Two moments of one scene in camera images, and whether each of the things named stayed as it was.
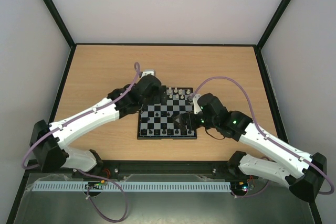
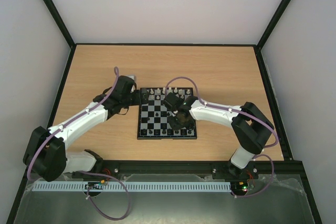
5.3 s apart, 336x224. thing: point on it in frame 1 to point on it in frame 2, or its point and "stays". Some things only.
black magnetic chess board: [155, 120] stays
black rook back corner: [144, 132] stays
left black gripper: [157, 99] to [138, 100]
